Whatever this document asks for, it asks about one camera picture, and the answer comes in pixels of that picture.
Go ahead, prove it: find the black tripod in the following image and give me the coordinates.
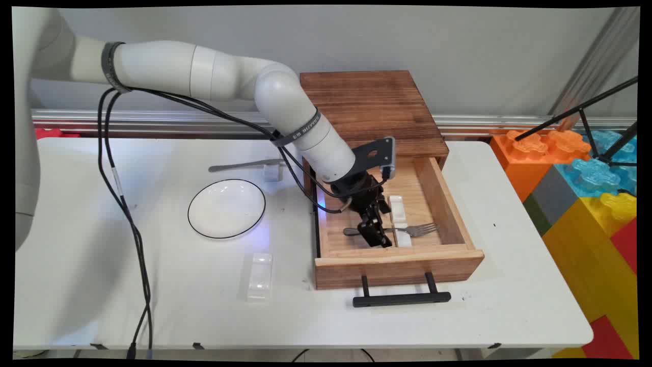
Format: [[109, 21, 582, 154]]
[[514, 76, 638, 166]]

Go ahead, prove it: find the black drawer handle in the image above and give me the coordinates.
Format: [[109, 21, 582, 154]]
[[352, 273, 452, 308]]

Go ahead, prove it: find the clear plastic utensil rest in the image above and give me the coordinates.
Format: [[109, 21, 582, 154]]
[[247, 252, 274, 302]]

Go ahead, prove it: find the yellow giant building block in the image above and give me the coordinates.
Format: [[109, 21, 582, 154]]
[[541, 193, 637, 359]]

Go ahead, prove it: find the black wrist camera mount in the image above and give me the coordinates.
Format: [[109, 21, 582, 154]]
[[351, 137, 397, 180]]

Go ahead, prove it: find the black cable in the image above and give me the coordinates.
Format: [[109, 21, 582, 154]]
[[97, 87, 357, 360]]

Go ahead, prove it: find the black velcro strap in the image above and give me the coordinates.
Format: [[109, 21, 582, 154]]
[[271, 108, 321, 148], [101, 42, 132, 94]]

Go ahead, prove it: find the light wooden drawer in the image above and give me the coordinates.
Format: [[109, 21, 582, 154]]
[[312, 155, 485, 291]]

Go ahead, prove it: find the white plate with black rim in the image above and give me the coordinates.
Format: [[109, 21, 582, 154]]
[[187, 178, 266, 240]]

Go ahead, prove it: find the orange giant building block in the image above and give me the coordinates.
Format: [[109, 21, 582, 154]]
[[490, 128, 592, 202]]

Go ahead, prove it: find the silver metal fork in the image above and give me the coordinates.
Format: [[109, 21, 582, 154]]
[[343, 223, 440, 238]]

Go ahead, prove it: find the white ceramic cutlery rest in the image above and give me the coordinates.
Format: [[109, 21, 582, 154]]
[[389, 195, 413, 249], [263, 159, 284, 182]]

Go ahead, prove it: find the aluminium rail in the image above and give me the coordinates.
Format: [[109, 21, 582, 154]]
[[32, 110, 637, 138]]

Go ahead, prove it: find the blue giant building block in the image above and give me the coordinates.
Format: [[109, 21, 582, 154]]
[[554, 130, 637, 198]]

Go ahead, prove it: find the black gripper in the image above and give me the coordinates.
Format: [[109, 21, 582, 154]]
[[331, 172, 393, 249]]

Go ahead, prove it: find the green giant building block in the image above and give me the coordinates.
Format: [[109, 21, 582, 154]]
[[523, 194, 554, 237]]

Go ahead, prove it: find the dark wooden drawer cabinet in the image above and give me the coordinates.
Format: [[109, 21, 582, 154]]
[[300, 70, 450, 258]]

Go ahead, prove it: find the aluminium diagonal post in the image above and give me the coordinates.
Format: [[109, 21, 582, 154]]
[[550, 8, 640, 118]]

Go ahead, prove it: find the grey giant building block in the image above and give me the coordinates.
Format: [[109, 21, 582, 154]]
[[530, 166, 582, 228]]

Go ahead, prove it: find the red giant building block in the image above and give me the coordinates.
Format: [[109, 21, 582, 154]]
[[610, 217, 637, 276], [35, 127, 80, 139], [581, 315, 636, 360]]

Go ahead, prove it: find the silver serrated table knife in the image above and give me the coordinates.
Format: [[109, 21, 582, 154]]
[[208, 159, 286, 173]]

